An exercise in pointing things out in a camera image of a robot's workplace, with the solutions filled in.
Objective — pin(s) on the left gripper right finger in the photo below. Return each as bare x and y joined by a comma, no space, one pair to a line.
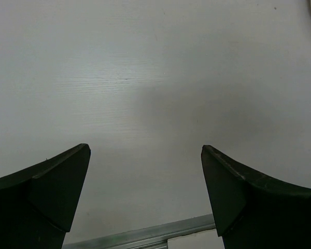
252,209

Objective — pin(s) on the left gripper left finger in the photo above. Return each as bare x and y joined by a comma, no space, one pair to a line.
38,204

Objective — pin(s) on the front aluminium rail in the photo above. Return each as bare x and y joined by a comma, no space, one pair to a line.
151,237

